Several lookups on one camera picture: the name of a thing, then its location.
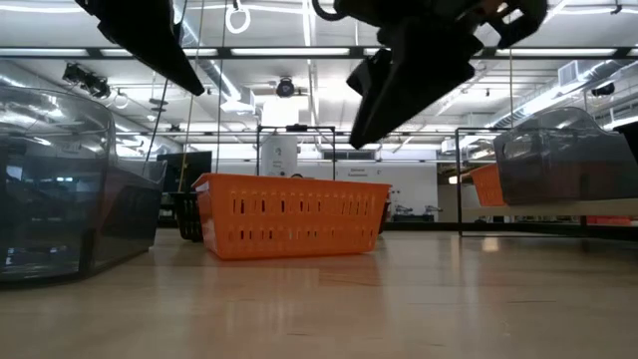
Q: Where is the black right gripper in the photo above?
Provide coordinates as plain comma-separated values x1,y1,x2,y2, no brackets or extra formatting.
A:
333,0,549,151

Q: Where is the black perforated plastic basket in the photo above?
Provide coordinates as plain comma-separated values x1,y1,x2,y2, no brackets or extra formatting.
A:
167,190,204,244
377,198,393,235

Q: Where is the grey translucent plastic bin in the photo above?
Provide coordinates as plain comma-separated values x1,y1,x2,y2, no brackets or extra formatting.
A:
0,85,168,286
491,106,638,206

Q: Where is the orange perforated plastic basket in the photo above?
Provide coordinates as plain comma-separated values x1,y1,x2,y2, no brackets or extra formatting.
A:
191,172,393,261
470,163,507,207

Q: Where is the black ceiling-mounted device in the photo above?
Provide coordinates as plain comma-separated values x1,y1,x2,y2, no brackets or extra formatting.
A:
62,63,112,100

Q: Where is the black computer monitor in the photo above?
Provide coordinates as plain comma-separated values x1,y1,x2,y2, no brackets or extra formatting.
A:
156,151,214,194

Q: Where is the white pillar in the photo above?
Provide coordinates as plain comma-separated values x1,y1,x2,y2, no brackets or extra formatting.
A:
260,97,299,179

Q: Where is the red crate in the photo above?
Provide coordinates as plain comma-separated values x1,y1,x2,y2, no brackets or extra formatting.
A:
585,215,634,226

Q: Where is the black aluminium rig frame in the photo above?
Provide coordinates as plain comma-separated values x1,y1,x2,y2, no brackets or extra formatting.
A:
0,46,638,240

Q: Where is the long black hanging cable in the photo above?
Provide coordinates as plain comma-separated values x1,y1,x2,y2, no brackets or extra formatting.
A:
142,74,170,177

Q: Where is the white cable loop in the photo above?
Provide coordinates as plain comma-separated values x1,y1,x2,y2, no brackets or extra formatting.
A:
224,0,252,36

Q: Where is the black round ceiling camera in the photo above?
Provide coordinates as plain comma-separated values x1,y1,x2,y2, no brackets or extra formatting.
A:
275,76,296,100

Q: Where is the black background metal frame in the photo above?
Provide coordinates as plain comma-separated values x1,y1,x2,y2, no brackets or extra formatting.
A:
255,124,338,181

